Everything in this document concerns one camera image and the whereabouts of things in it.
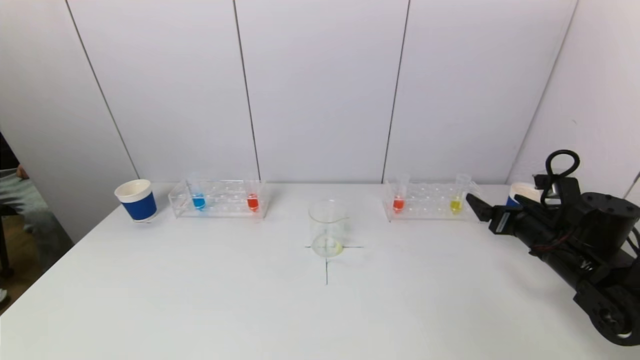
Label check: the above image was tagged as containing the person in grey clothes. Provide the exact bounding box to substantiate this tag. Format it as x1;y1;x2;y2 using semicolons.
0;165;73;301

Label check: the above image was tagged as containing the clear glass beaker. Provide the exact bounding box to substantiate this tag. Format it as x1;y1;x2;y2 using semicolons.
308;199;349;259

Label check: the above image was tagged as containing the test tube with yellow pigment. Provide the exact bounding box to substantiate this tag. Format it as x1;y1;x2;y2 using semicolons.
449;174;471;216

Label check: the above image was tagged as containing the test tube with blue liquid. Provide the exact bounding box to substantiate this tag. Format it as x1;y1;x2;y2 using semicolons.
187;174;207;212

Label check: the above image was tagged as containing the black looped camera cable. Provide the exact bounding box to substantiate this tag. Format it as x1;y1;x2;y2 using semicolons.
545;149;581;194

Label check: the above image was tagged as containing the white paper cup blue sleeve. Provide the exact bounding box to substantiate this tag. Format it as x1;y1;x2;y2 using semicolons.
506;182;543;208
114;179;159;223

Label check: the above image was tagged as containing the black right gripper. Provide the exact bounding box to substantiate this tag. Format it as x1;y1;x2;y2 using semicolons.
465;192;545;250

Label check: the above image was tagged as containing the clear acrylic test tube rack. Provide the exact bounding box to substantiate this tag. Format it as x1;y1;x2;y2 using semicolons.
382;181;483;223
168;180;270;220

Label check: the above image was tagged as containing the test tube with red liquid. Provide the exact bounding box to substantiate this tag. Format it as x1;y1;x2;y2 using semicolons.
392;174;411;214
246;176;261;213

